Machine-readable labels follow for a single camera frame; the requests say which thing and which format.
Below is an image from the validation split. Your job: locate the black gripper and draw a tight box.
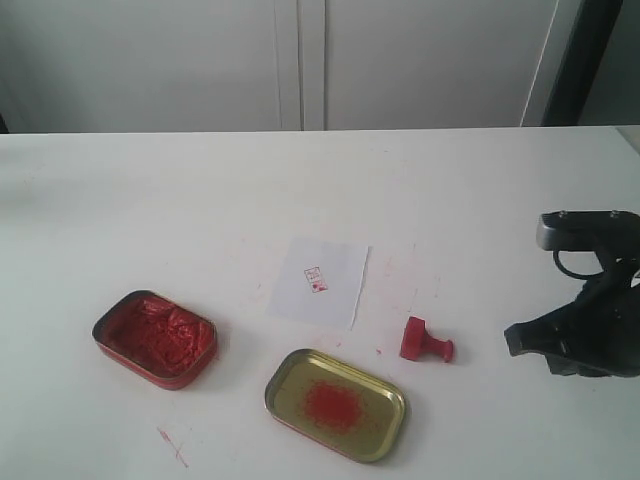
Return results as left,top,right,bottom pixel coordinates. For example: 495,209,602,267
503,249,640,379

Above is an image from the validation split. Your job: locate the red stamp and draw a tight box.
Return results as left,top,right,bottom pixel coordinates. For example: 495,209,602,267
400,316,455,363

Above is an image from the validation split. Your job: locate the red ink tin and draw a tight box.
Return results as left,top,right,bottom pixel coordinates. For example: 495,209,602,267
92,290,219,390

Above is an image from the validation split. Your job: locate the gold tin lid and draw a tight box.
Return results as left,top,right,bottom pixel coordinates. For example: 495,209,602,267
264,349,407,463

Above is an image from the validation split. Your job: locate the white paper sheet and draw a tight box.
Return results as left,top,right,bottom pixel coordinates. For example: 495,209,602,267
267,237,369,330

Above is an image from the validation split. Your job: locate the white cabinet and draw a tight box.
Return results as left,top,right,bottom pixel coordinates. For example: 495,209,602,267
1,1,580,133

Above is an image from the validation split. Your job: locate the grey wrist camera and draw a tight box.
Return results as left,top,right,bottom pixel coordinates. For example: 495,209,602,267
536,210,639,257

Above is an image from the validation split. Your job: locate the dark vertical post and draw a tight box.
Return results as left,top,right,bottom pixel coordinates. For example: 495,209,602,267
541,0,624,127

